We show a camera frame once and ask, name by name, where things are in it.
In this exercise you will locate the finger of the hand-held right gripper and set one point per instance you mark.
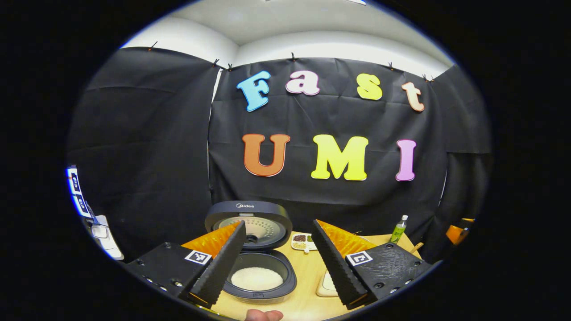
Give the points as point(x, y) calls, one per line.
point(457, 232)

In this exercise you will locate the computer monitor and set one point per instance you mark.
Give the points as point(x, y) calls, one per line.
point(76, 191)

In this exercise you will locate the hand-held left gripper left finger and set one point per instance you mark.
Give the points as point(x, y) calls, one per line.
point(223, 265)

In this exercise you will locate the black and silver rice cooker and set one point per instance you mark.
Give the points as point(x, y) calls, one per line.
point(267, 214)

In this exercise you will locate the black backdrop cloth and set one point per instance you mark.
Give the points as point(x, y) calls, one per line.
point(147, 156)

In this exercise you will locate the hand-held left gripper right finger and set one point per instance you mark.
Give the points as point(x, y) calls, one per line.
point(337, 267)

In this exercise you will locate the white uncooked rice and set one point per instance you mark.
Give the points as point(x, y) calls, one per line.
point(256, 278)

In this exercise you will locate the wooden spoon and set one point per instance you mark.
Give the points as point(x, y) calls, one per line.
point(417, 247)

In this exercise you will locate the green label drink bottle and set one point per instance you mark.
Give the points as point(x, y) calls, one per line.
point(398, 232)

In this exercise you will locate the white divided condiment dish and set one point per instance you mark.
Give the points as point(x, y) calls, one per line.
point(302, 240)

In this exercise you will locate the clear plastic rice container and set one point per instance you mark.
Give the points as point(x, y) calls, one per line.
point(322, 292)

